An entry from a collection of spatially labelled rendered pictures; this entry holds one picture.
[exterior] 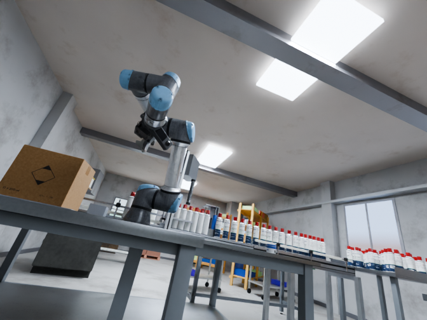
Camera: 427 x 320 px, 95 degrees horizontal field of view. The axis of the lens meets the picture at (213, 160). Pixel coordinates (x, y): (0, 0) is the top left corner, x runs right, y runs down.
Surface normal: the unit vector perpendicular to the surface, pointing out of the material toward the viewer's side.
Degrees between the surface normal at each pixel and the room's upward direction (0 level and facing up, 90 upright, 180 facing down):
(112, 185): 90
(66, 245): 90
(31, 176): 90
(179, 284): 90
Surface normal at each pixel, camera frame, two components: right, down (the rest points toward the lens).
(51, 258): 0.51, -0.27
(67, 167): 0.28, -0.35
